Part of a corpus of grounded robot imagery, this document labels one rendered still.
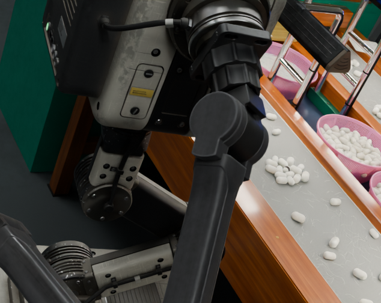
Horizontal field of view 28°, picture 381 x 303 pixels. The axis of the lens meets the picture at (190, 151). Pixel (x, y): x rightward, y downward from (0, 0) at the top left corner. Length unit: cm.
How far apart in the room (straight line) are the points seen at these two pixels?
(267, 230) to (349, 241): 26
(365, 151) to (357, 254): 54
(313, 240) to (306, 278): 19
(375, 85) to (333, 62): 88
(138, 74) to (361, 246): 99
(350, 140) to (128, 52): 138
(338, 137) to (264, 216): 64
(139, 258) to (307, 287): 39
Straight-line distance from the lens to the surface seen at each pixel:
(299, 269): 181
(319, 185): 217
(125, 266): 171
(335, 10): 228
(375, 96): 285
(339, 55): 206
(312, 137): 232
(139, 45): 121
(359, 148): 245
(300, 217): 198
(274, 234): 186
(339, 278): 189
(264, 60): 271
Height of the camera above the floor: 185
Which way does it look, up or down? 33 degrees down
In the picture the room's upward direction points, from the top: 24 degrees clockwise
